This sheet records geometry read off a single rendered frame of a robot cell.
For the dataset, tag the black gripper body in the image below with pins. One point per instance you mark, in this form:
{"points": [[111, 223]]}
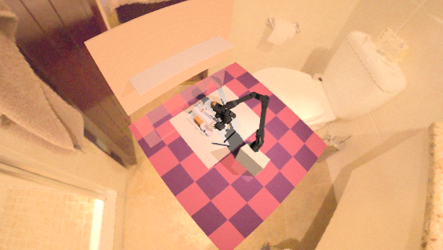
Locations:
{"points": [[221, 125]]}

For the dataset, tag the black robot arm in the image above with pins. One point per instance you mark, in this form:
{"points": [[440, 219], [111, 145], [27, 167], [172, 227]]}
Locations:
{"points": [[224, 110]]}

